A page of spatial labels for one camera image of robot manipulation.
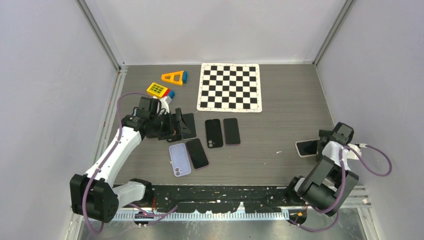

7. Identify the yellow red blue toy block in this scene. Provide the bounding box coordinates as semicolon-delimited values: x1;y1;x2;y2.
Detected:
146;82;176;99

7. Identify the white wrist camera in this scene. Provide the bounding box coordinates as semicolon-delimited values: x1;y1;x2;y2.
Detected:
159;96;173;114
346;143;366;162

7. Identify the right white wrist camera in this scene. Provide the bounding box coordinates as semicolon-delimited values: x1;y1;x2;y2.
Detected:
346;143;366;162

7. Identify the black white checkerboard mat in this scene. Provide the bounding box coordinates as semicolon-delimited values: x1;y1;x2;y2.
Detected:
196;63;263;113

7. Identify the pink edged bare phone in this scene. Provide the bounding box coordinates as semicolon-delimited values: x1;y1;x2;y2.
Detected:
185;138;209;170

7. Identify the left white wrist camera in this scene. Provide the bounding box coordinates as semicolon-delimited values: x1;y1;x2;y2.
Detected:
159;96;173;114

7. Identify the purple edged bare phone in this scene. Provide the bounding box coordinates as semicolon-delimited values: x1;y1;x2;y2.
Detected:
223;118;241;146

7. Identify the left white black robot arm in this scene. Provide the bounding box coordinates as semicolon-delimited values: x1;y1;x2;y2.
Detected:
69;96;191;223

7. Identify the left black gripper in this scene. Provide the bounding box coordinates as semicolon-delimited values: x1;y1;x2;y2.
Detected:
149;108;191;141

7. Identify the lavender phone case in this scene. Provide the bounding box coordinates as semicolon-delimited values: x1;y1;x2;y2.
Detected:
169;143;192;177

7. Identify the orange triangle toy block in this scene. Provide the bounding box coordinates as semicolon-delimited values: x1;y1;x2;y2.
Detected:
161;70;188;86

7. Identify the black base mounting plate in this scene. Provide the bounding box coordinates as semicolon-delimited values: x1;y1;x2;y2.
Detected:
133;185;307;214

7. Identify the white edged bare phone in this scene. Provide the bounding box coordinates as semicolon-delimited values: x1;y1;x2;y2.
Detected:
181;113;197;140

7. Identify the phone with pink edge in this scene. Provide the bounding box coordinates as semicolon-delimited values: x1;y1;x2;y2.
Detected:
295;139;319;158

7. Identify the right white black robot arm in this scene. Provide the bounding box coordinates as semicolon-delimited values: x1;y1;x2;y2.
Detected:
285;122;359;217

